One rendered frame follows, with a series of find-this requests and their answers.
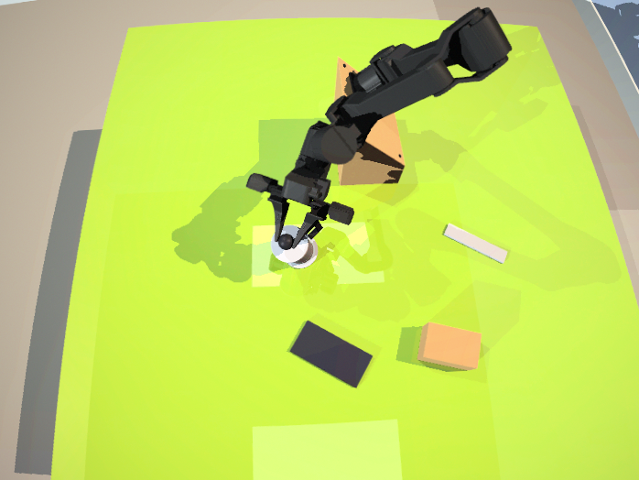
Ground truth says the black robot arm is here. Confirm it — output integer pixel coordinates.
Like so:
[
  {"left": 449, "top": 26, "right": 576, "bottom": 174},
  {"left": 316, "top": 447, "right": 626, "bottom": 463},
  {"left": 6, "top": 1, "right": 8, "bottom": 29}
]
[{"left": 281, "top": 7, "right": 512, "bottom": 205}]

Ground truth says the french press coffee maker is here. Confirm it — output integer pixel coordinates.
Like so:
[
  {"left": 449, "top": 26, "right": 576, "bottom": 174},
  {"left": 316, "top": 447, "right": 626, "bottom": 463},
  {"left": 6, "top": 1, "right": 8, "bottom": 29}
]
[{"left": 271, "top": 222, "right": 323, "bottom": 268}]

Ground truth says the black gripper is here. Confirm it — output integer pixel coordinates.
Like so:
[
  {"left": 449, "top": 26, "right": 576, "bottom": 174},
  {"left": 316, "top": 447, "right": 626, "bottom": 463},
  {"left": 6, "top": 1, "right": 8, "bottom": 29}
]
[{"left": 246, "top": 155, "right": 355, "bottom": 249}]

